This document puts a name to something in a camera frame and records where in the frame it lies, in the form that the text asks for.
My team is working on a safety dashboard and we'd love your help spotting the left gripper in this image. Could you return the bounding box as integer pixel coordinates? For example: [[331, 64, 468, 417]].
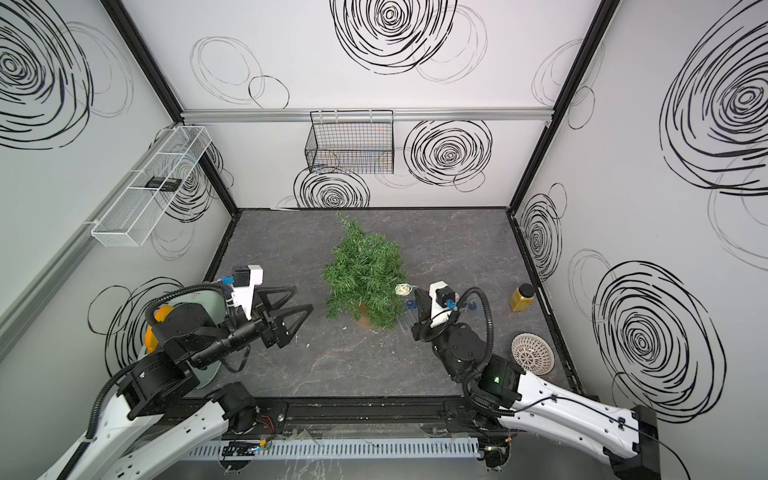
[[193, 285, 313, 372]]

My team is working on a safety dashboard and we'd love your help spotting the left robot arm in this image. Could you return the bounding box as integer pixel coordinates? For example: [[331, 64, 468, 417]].
[[43, 282, 313, 479]]

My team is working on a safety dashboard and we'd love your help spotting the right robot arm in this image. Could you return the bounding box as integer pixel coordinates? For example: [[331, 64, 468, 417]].
[[410, 282, 661, 479]]

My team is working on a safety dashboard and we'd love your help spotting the small green christmas tree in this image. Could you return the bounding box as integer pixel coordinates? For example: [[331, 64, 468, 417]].
[[323, 214, 407, 330]]

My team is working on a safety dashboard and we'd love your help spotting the yellow juice bottle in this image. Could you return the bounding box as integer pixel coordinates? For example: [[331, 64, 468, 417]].
[[509, 283, 536, 312]]

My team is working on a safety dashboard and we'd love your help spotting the white woven round trivet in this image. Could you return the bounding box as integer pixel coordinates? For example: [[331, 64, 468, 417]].
[[510, 333, 555, 376]]

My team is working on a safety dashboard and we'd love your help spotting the orange toast slice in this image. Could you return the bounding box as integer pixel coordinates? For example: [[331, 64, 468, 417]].
[[143, 304, 175, 355]]

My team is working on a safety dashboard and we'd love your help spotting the small black item in shelf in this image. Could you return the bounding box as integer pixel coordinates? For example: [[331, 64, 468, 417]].
[[145, 176, 182, 192]]

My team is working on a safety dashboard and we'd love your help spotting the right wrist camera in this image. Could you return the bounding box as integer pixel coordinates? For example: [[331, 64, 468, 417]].
[[428, 281, 458, 328]]

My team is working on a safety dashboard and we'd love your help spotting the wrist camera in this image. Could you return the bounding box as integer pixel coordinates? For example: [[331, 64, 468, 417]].
[[428, 281, 458, 328], [220, 264, 264, 320]]

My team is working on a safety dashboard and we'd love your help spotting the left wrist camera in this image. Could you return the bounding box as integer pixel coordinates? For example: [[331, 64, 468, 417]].
[[220, 264, 264, 320]]

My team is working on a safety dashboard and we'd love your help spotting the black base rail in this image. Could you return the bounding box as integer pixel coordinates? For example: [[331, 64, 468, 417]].
[[255, 396, 498, 431]]

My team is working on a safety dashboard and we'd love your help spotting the white slotted cable duct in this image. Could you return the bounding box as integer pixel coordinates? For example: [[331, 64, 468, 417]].
[[184, 437, 481, 462]]

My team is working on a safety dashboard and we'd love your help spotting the white wire shelf basket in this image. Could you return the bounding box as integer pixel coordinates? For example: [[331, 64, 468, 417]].
[[91, 125, 212, 247]]

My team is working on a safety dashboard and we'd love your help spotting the black wire basket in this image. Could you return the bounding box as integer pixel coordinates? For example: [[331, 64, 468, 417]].
[[304, 120, 395, 174]]

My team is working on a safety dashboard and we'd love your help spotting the aluminium wall rail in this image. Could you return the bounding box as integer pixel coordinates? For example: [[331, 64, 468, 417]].
[[181, 106, 554, 124]]

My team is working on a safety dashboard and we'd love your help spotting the black corner frame post right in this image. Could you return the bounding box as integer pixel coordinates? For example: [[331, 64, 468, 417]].
[[507, 0, 621, 215]]

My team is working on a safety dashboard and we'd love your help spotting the black corner frame post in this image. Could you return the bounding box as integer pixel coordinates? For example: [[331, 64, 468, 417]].
[[100, 0, 239, 217], [507, 0, 621, 215]]

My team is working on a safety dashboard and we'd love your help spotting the black corner frame post left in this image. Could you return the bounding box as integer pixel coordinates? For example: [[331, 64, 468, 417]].
[[100, 0, 239, 217]]

